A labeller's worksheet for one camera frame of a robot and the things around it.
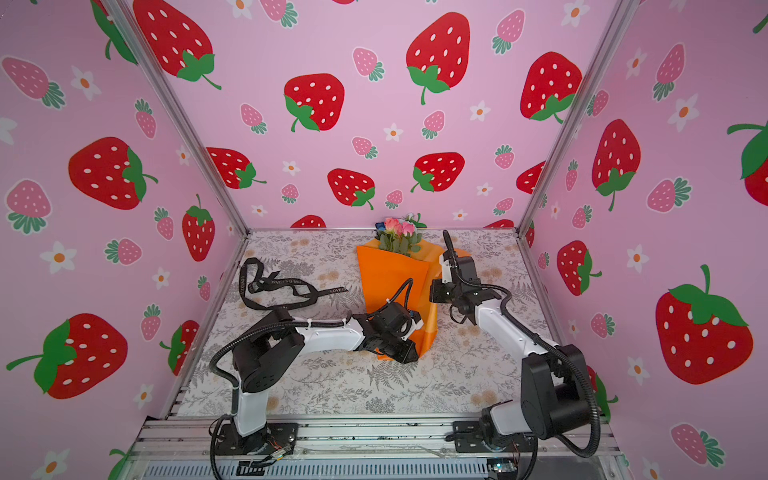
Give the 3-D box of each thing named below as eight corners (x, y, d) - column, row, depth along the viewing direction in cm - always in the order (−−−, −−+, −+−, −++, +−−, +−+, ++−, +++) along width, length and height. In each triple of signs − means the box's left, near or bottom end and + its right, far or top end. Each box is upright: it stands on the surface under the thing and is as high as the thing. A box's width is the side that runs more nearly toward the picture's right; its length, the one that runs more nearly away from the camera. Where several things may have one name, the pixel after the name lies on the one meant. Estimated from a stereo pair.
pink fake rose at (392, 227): (378, 248, 115) (377, 236, 109) (387, 229, 122) (386, 216, 116) (391, 251, 114) (391, 239, 108) (400, 231, 121) (400, 219, 115)
